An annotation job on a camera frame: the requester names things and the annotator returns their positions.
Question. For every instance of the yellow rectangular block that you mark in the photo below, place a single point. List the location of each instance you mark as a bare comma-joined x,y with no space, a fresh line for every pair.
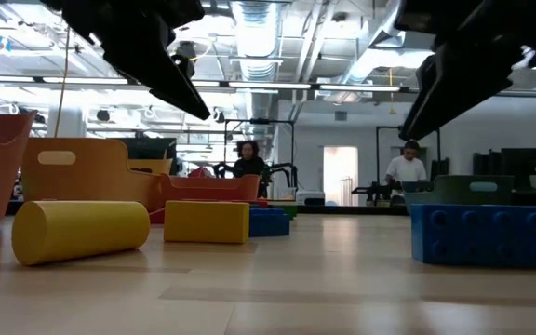
207,222

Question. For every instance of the person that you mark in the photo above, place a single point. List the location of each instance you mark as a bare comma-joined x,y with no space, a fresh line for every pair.
405,170
249,167

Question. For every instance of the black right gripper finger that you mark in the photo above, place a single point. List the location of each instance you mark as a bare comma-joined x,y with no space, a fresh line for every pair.
454,88

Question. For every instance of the yellow cylinder block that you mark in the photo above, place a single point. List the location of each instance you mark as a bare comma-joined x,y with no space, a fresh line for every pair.
77,230

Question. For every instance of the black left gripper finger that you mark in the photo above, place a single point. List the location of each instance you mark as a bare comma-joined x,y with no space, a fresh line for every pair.
156,70

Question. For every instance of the grey wall vent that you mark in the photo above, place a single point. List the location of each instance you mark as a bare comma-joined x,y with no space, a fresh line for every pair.
340,116

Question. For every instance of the black equipment rack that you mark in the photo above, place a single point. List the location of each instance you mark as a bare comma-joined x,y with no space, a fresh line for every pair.
524,163

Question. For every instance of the green plastic building brick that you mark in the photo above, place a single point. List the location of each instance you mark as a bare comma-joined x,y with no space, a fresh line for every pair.
292,211

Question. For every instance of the white box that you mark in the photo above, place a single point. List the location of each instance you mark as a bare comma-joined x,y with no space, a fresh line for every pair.
310,195

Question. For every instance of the background black robot arm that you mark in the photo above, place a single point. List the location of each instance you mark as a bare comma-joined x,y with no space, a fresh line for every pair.
370,188
221,168
286,168

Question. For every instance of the long ceiling light strip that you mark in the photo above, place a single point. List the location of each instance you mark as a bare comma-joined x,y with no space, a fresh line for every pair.
268,85

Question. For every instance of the silver diagonal duct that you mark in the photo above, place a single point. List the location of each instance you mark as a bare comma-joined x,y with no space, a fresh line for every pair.
370,42

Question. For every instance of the white pillar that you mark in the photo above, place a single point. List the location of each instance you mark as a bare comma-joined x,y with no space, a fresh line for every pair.
70,116

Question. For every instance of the red background object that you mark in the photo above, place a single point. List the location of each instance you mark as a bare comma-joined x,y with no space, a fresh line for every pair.
200,173

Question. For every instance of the black table edge rail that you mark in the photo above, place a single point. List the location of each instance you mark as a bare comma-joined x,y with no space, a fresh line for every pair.
342,210

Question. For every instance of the orange plastic bin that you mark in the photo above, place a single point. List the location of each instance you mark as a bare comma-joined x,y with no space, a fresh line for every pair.
212,188

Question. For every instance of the yellow plastic bin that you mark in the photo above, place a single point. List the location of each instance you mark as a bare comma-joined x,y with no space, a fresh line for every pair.
156,166
86,177

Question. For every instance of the blue plastic building brick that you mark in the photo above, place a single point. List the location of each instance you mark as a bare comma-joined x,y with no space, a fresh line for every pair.
482,237
270,223

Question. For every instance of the grey-green plastic bin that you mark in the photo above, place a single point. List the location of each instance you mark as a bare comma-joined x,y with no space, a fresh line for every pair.
454,191

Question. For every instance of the silver ventilation duct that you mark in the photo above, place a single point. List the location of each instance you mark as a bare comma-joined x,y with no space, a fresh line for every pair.
255,37

